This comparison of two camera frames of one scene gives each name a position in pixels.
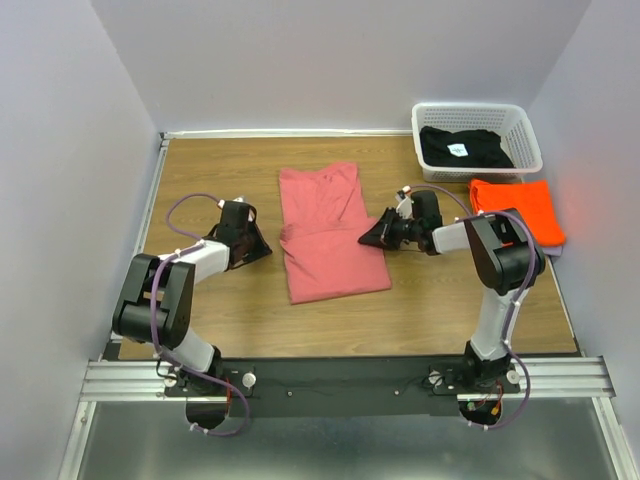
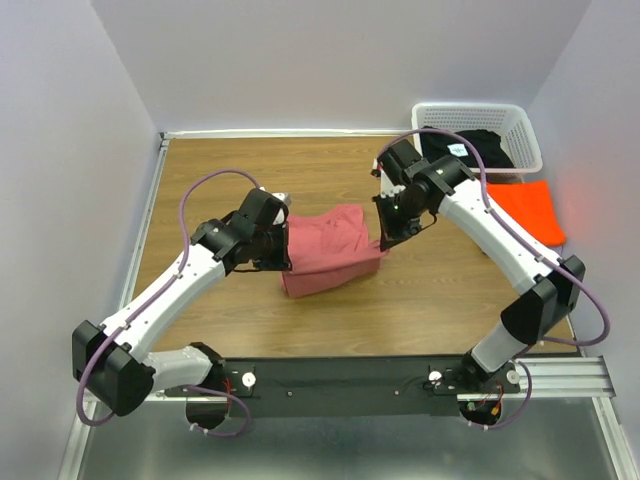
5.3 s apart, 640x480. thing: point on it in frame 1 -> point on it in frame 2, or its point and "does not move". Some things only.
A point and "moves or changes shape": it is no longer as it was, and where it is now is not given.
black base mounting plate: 335,388 does not move
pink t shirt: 323,217 moves or changes shape
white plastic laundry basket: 510,121 does not move
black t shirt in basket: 440,147 does not move
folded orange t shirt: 530,200 does not move
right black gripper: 380,233 -> 391,232
